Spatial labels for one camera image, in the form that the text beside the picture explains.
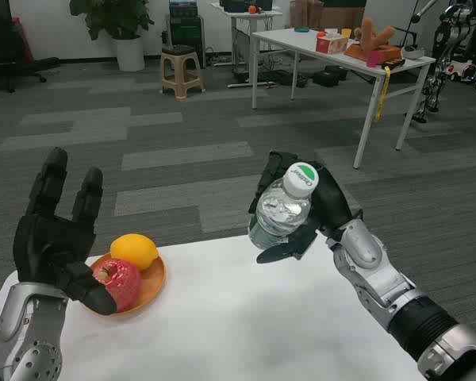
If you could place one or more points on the white plant pot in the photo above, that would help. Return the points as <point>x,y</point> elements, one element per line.
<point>129,55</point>

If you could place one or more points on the brown cardboard boxes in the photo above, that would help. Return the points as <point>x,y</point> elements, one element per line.
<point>333,14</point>

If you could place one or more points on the white standing desk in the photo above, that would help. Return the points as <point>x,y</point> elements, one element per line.
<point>238,12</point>

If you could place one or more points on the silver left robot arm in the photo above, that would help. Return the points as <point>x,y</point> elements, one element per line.
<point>24,325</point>

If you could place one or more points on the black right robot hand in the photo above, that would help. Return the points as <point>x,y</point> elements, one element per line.
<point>333,202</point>

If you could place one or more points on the yellow lemon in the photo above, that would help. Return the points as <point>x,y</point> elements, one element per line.
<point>135,250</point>

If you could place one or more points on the yellow black tape measure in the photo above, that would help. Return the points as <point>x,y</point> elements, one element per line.
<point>392,63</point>

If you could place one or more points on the orange tray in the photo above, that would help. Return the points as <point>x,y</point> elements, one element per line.
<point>355,51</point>

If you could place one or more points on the black computer tower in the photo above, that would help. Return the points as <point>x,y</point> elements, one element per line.
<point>186,31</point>

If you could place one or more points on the green leafy plant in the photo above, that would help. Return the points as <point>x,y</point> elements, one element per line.
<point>111,18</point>

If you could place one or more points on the orange tissue box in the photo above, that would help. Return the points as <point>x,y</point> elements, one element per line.
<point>331,45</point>

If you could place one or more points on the silver black humanoid robot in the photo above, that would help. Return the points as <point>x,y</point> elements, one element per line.
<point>444,43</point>

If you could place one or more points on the white grey bowl device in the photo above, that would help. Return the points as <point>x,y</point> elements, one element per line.
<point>414,52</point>

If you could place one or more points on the orange round plate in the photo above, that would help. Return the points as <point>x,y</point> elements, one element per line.
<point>151,278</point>

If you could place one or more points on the black office chair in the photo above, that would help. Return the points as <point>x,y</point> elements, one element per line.
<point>0,47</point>

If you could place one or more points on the black box on floor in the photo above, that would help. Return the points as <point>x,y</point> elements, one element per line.
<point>329,76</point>

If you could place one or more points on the red apple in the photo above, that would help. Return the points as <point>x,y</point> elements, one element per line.
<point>123,282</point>

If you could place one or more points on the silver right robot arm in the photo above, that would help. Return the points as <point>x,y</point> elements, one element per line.
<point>381,278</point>

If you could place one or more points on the teal round lid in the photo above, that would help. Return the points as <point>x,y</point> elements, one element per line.
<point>301,29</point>

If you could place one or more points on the orange plush toy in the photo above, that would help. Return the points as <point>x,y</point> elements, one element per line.
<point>371,35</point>

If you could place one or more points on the yellow cup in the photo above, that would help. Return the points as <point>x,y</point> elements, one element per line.
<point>346,33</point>

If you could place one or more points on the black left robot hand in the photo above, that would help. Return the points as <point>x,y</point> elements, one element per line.
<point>43,242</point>

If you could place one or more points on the pink cup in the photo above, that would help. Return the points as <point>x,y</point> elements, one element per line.
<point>373,58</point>

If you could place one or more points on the clear plastic water bottle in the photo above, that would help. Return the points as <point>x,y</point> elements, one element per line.
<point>279,210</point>

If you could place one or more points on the beige plastic stool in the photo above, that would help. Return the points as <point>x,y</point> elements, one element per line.
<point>181,59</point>

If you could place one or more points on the white metal-leg table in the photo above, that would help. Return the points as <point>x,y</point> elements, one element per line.
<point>293,41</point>

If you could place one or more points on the orange fruit on desk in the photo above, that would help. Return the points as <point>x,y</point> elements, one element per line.
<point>252,9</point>

